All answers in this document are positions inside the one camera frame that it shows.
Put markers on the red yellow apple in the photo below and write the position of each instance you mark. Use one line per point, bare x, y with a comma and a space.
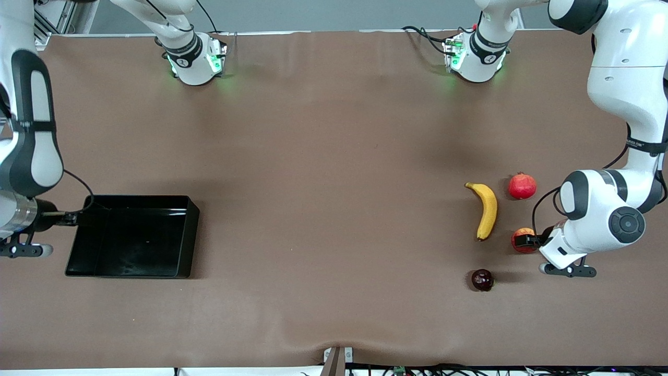
523, 232

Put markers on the yellow banana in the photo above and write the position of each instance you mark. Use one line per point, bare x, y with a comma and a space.
489, 209

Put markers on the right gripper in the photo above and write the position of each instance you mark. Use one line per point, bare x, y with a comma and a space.
46, 220

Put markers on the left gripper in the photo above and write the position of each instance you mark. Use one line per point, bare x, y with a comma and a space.
545, 236

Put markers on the metal bracket with brown post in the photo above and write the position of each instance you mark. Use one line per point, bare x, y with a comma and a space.
338, 363

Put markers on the black plastic box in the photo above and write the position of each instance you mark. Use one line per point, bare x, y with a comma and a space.
130, 240

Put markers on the dark purple mangosteen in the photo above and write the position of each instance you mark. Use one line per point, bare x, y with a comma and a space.
482, 280

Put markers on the small green circuit board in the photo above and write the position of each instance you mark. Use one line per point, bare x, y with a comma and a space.
399, 371

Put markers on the aluminium frame profile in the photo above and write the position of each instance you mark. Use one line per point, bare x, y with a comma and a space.
62, 15

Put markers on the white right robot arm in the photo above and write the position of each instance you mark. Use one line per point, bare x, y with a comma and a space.
31, 104

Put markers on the brown table cover sheet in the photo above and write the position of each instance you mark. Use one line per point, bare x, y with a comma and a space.
313, 130

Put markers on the red pomegranate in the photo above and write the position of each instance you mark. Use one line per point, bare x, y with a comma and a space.
522, 186

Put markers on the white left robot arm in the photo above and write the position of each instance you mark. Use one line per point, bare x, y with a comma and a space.
626, 78

